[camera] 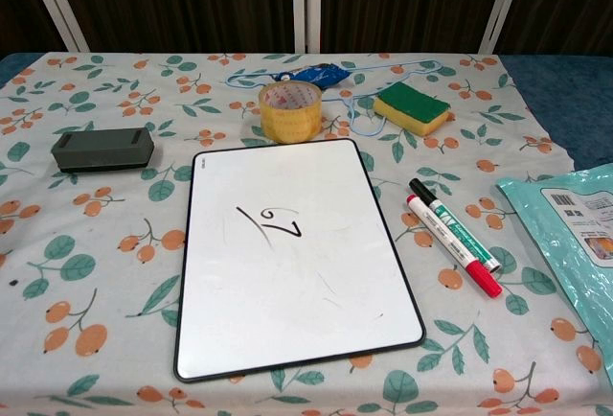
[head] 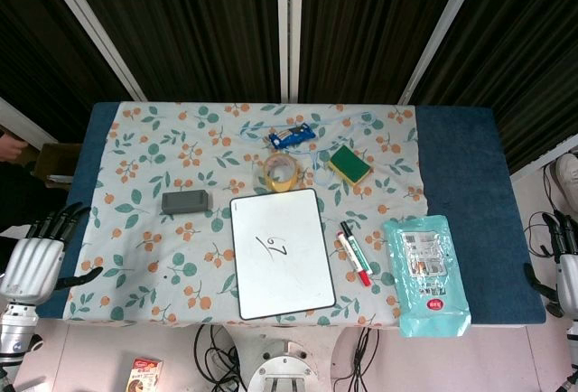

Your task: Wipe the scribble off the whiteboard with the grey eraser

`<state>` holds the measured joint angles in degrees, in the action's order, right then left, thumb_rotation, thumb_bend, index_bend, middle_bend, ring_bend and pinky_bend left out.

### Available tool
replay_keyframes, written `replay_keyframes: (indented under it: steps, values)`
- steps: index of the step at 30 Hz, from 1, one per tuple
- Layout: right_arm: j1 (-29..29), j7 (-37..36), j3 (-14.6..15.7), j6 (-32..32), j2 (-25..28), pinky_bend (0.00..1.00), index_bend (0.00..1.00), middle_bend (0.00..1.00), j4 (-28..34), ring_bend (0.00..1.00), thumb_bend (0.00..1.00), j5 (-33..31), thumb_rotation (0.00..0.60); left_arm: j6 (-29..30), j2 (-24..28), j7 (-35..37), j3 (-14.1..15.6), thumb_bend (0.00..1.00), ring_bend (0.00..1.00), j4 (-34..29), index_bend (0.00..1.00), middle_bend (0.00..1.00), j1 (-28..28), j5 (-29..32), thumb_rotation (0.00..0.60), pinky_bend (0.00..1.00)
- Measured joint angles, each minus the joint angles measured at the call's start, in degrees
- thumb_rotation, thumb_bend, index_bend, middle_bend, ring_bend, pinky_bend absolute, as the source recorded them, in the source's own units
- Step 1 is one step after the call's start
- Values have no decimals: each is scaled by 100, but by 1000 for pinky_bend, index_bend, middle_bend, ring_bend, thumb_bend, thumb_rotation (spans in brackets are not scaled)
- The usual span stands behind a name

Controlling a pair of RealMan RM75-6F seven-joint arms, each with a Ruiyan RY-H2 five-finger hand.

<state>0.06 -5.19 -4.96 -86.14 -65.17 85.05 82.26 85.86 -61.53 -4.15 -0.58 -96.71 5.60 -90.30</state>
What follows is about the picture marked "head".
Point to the dark grey whiteboard eraser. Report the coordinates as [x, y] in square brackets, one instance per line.
[185, 202]

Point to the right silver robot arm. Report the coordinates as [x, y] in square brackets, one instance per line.
[571, 347]

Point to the small black-framed whiteboard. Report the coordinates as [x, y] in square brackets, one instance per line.
[282, 256]

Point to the white frame post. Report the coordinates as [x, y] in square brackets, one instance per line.
[90, 26]
[289, 26]
[440, 30]

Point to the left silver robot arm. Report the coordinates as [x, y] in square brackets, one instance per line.
[15, 338]

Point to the dark pleated curtain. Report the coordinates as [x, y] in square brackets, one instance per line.
[203, 26]

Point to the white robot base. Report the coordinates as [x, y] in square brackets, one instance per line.
[282, 367]

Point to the blue snack packet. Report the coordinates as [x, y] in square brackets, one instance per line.
[291, 135]

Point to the person's bare hand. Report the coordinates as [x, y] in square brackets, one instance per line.
[11, 147]

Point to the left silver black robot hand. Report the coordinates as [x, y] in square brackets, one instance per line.
[31, 265]

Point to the floral print tablecloth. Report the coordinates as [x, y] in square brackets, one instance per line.
[149, 161]

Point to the brown cardboard box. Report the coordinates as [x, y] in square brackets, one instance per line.
[56, 161]

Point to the green yellow sponge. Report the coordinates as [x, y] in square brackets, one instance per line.
[350, 161]

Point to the red snack box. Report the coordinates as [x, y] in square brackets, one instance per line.
[146, 376]

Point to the black-capped green label marker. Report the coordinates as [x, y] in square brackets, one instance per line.
[357, 247]

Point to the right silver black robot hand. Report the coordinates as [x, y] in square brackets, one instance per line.
[570, 274]

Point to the blue table cover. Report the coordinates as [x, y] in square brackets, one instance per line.
[469, 175]

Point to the red capped marker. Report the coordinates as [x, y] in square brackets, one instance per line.
[357, 265]

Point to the teal wet wipes pack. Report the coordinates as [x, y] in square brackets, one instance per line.
[424, 274]

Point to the yellow clear tape roll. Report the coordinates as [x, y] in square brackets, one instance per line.
[271, 180]

